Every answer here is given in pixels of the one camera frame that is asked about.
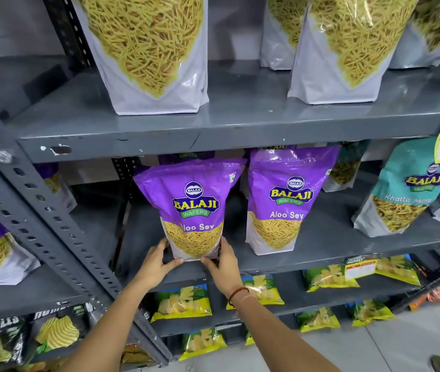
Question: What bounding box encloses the golden snack packet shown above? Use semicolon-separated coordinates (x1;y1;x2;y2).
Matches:
18;358;70;372
121;343;155;367

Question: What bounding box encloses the red thread bracelet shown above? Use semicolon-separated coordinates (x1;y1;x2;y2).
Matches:
227;287;258;308

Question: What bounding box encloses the person's left hand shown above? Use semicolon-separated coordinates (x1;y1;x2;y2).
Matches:
133;238;185;291

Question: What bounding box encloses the person's left forearm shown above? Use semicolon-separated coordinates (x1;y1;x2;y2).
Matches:
59;278;155;372

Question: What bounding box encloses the person's right hand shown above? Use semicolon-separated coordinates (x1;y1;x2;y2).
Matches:
200;236;246;297

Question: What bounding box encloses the person's right forearm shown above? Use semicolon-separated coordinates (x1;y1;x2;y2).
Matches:
231;290;341;372

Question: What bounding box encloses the grey metal shelf rack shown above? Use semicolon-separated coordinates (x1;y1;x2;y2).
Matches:
0;0;440;368
0;0;170;372

